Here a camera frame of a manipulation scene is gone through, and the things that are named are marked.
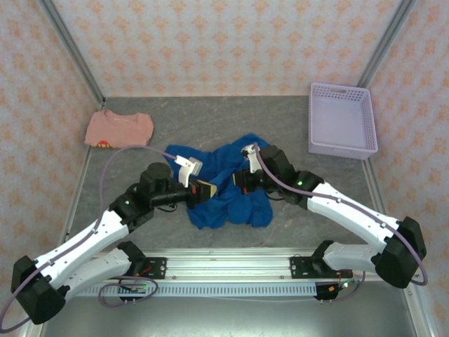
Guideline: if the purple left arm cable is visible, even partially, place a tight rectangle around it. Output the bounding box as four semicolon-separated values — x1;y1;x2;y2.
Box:
0;145;180;333

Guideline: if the aluminium lower frame rail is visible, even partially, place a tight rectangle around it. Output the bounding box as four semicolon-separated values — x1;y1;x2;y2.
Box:
401;280;439;337
19;321;45;337

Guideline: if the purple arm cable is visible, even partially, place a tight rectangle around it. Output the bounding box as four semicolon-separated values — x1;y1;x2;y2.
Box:
0;145;180;333
252;142;429;305

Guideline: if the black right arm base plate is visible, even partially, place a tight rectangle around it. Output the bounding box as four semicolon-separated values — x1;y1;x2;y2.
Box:
290;256;354;280

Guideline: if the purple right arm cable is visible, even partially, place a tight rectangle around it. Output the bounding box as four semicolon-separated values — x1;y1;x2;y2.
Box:
252;142;429;305

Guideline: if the lavender plastic basket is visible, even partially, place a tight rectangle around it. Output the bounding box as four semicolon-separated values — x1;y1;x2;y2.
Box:
307;82;380;161

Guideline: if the blue t-shirt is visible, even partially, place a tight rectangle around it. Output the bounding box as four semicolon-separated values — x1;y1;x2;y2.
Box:
164;132;274;230

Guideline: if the folded pink t-shirt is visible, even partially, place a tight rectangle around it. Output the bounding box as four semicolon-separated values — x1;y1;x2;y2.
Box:
83;109;154;148

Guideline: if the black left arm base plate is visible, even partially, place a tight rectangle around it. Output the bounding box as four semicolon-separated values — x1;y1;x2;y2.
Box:
103;257;168;280

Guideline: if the grey sheet metal panel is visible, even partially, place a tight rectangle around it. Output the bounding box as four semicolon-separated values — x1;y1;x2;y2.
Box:
38;296;418;337

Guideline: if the aluminium frame post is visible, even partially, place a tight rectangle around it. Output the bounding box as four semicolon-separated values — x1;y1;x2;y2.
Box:
356;0;422;88
36;0;107;108

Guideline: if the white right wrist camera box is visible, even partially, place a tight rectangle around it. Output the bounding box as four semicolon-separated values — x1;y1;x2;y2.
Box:
240;143;261;175

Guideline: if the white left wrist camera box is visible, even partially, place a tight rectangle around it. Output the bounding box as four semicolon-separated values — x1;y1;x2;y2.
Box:
174;154;203;187

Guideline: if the small green circuit board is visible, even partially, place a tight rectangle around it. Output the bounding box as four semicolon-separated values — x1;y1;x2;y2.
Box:
119;283;148;294
328;280;361;294

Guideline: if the white slotted cable duct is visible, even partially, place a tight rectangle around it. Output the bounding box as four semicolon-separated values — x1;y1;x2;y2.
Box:
66;283;319;298

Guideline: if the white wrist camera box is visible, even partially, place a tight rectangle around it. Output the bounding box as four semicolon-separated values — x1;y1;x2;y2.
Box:
240;143;261;175
174;154;203;187

